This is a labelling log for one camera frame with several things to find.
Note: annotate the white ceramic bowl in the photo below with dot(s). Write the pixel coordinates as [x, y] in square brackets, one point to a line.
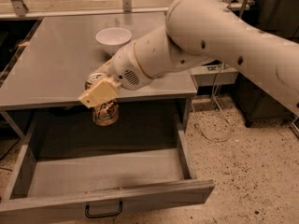
[112, 39]

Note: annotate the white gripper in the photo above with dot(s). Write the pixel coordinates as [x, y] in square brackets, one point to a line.
[125, 68]

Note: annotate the grey open drawer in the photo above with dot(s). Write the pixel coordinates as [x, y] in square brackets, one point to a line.
[67, 162]

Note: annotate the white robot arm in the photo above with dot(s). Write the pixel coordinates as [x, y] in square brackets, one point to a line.
[195, 32]

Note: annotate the metal rail frame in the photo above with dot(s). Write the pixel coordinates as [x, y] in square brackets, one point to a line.
[78, 3]

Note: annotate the dark cabinet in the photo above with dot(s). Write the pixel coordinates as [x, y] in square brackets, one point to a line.
[277, 17]

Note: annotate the crushed orange soda can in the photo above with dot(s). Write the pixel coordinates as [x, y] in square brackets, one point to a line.
[105, 114]

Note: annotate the black drawer handle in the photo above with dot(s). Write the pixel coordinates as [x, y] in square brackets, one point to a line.
[103, 210]

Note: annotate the grey side shelf bracket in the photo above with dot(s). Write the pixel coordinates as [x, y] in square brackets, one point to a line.
[209, 75]

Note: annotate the grey cabinet counter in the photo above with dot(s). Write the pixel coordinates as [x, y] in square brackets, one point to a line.
[52, 68]

